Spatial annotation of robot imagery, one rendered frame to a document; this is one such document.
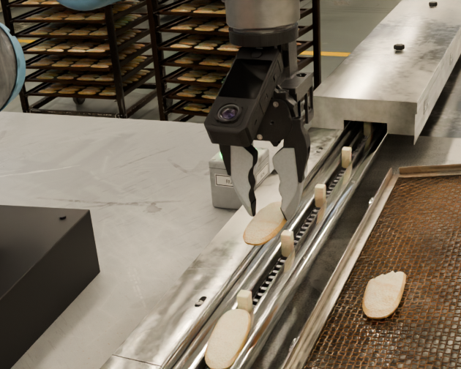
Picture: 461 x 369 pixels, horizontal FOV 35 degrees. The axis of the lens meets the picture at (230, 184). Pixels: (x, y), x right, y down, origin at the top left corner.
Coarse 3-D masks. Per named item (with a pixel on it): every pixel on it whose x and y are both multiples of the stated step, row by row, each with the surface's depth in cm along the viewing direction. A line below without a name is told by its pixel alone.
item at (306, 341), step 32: (384, 192) 94; (416, 192) 92; (416, 224) 84; (448, 224) 83; (352, 256) 80; (416, 288) 72; (448, 288) 70; (320, 320) 70; (352, 320) 69; (384, 320) 68; (416, 320) 67; (448, 320) 66; (320, 352) 66; (352, 352) 64
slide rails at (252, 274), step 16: (352, 128) 126; (352, 144) 120; (368, 144) 119; (336, 160) 114; (352, 160) 114; (320, 176) 109; (304, 192) 105; (336, 192) 104; (304, 208) 100; (288, 224) 96; (320, 224) 96; (272, 240) 93; (304, 240) 92; (256, 256) 89; (272, 256) 89; (288, 256) 89; (256, 272) 86; (288, 272) 86; (240, 288) 83; (272, 288) 83; (224, 304) 81; (208, 320) 78; (256, 320) 78; (208, 336) 76; (192, 352) 73; (176, 368) 71; (192, 368) 71
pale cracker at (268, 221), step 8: (264, 208) 83; (272, 208) 83; (256, 216) 82; (264, 216) 82; (272, 216) 81; (280, 216) 81; (248, 224) 80; (256, 224) 80; (264, 224) 80; (272, 224) 80; (280, 224) 80; (248, 232) 79; (256, 232) 78; (264, 232) 78; (272, 232) 79; (248, 240) 78; (256, 240) 78; (264, 240) 78
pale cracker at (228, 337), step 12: (228, 312) 78; (240, 312) 78; (216, 324) 76; (228, 324) 76; (240, 324) 75; (216, 336) 74; (228, 336) 74; (240, 336) 74; (216, 348) 72; (228, 348) 72; (240, 348) 72; (216, 360) 71; (228, 360) 71
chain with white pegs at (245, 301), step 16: (368, 128) 125; (336, 176) 111; (320, 192) 102; (320, 208) 102; (304, 224) 98; (288, 240) 90; (272, 272) 88; (240, 304) 79; (256, 304) 83; (208, 368) 73
